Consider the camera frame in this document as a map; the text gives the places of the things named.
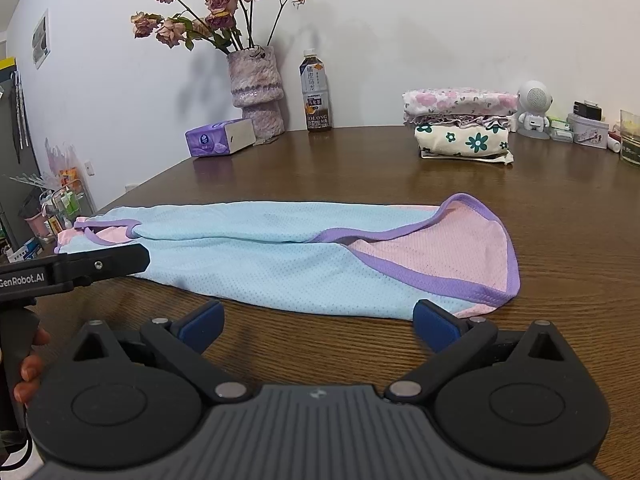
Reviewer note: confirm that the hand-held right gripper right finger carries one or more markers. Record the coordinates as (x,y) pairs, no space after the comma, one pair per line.
(435,330)

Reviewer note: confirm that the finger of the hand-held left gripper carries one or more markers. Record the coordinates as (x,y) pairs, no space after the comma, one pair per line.
(115,260)

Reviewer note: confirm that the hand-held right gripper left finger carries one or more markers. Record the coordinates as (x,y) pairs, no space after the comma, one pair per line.
(202,329)

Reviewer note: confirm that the pink and blue mesh garment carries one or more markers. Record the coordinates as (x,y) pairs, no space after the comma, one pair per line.
(300,270)

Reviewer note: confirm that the white clothes hanger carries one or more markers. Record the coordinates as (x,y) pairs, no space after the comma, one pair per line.
(30,180)

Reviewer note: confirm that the person's left hand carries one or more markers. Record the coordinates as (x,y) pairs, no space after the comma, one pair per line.
(31,370)

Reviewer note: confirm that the blue and white carton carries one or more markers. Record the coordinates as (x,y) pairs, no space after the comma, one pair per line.
(25,251)

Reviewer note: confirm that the pink bin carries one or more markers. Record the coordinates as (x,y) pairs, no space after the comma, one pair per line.
(35,225)

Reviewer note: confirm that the rolling storage cart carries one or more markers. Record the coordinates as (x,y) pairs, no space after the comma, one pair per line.
(70,205)

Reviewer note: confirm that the grey refrigerator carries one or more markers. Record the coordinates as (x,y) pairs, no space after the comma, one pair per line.
(15,185)

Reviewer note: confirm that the pink plastic bag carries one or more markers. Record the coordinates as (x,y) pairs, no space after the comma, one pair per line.
(60,165)

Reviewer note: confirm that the purple tissue box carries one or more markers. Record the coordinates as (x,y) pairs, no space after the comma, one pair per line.
(212,138)

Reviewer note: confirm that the cream flowered folded cloth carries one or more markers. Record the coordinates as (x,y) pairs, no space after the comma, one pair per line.
(465,144)

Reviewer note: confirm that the small paper tag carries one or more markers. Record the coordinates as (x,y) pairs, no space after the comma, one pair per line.
(264,141)

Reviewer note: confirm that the lavender ruffled folded cloth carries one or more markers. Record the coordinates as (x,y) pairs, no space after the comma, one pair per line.
(465,121)

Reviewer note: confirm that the yellow box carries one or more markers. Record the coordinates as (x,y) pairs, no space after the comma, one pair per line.
(6,66)

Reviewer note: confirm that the purple fuzzy vase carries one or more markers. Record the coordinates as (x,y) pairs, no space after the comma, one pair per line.
(255,85)

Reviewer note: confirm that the pink floral folded cloth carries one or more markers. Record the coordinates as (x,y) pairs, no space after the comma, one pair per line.
(460,102)

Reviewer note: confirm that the green and white small box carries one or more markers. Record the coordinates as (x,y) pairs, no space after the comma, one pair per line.
(561,132)

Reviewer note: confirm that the grey tin box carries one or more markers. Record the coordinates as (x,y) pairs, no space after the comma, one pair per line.
(590,132)

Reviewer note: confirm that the white robot toy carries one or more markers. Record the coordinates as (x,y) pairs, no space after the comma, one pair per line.
(534,97)

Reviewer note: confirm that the red and white tube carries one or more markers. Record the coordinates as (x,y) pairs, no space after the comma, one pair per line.
(614,142)

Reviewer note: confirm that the tea bottle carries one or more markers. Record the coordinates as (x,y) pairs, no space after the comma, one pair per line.
(315,95)

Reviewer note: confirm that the black rectangular device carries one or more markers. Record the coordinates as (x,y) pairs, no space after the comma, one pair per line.
(586,111)

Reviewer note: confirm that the glass cup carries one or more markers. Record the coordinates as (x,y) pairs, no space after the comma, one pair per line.
(631,145)

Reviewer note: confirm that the dried rose bouquet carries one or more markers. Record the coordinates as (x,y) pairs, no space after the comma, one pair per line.
(220,5)

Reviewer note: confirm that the wall socket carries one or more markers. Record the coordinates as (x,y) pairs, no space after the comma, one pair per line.
(90,168)

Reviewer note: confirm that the wall picture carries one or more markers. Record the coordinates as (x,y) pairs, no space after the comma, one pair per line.
(41,40)

